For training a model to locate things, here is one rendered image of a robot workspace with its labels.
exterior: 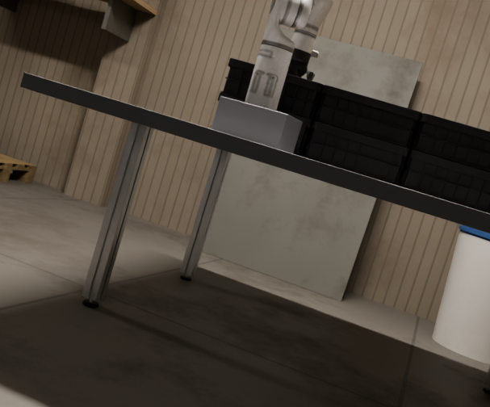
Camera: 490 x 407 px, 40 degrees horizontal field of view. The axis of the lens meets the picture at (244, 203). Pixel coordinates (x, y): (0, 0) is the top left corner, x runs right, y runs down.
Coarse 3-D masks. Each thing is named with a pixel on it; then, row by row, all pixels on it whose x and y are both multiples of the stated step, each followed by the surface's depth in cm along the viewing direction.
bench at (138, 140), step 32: (64, 96) 173; (96, 96) 171; (160, 128) 166; (192, 128) 164; (128, 160) 232; (224, 160) 318; (256, 160) 159; (288, 160) 157; (128, 192) 231; (384, 192) 151; (416, 192) 149; (480, 224) 145; (96, 256) 234; (192, 256) 322; (96, 288) 234
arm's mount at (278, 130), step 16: (224, 112) 179; (240, 112) 178; (256, 112) 177; (272, 112) 176; (224, 128) 179; (240, 128) 178; (256, 128) 177; (272, 128) 176; (288, 128) 180; (272, 144) 176; (288, 144) 185
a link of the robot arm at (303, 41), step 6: (294, 36) 211; (300, 36) 210; (306, 36) 209; (312, 36) 210; (294, 42) 210; (300, 42) 209; (306, 42) 210; (312, 42) 211; (300, 48) 210; (306, 48) 210; (312, 48) 212; (312, 54) 217; (318, 54) 218
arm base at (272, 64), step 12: (264, 48) 185; (276, 48) 184; (264, 60) 185; (276, 60) 184; (288, 60) 186; (264, 72) 185; (276, 72) 185; (252, 84) 186; (264, 84) 185; (276, 84) 186; (252, 96) 186; (264, 96) 185; (276, 96) 187; (276, 108) 189
